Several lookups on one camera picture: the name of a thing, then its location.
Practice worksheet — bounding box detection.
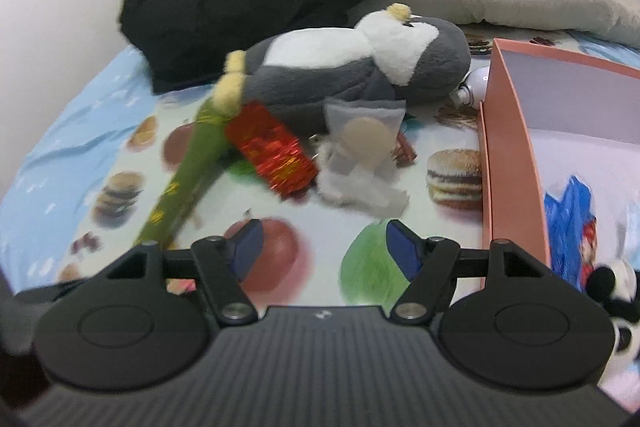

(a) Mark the pink cardboard box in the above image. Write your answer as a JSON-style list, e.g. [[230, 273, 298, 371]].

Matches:
[[477, 38, 640, 413]]

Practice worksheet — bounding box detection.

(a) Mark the green plush stick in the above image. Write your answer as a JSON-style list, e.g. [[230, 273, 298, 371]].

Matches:
[[134, 74, 246, 244]]

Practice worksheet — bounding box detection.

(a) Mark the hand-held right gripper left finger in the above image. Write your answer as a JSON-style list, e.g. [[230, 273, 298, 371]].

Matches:
[[86, 219, 264, 325]]

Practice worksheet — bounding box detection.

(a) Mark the dark red snack packet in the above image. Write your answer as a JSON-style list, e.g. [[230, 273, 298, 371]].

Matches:
[[394, 132, 419, 166]]

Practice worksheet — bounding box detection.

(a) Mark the food printed sheet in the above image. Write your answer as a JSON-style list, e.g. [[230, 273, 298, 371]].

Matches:
[[55, 24, 640, 308]]

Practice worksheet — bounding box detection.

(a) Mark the black white panda plush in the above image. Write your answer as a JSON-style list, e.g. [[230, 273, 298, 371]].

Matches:
[[585, 257, 640, 373]]

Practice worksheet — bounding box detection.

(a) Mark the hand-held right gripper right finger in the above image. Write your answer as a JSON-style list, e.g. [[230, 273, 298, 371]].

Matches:
[[386, 219, 561, 324]]

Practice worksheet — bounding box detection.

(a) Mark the blue plastic bag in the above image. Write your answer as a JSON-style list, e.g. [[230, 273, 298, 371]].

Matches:
[[544, 176, 598, 298]]

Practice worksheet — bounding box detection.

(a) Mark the grey white penguin plush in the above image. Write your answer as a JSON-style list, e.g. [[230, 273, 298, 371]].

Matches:
[[223, 3, 473, 135]]

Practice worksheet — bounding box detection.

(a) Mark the small white bottle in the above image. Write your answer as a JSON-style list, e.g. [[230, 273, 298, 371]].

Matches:
[[447, 66, 492, 108]]

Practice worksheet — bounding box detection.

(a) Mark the clear bag with round pad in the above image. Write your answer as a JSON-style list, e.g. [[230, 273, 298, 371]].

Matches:
[[316, 142, 410, 214]]

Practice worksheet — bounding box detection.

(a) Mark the shiny red packet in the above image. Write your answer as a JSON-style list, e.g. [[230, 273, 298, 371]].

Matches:
[[225, 101, 318, 198]]

